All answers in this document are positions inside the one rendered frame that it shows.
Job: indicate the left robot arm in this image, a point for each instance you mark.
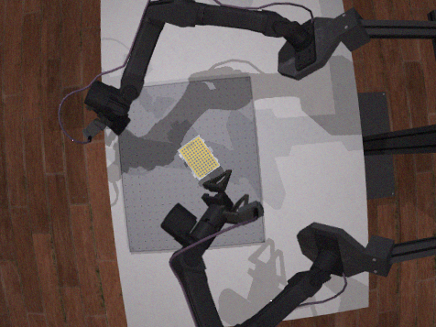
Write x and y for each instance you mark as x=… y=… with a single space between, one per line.
x=189 y=265

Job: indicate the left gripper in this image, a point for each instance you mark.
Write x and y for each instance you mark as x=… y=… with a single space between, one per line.
x=220 y=204

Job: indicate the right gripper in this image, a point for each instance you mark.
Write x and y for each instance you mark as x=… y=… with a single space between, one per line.
x=114 y=124

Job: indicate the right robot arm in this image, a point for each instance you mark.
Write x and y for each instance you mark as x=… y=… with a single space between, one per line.
x=269 y=23

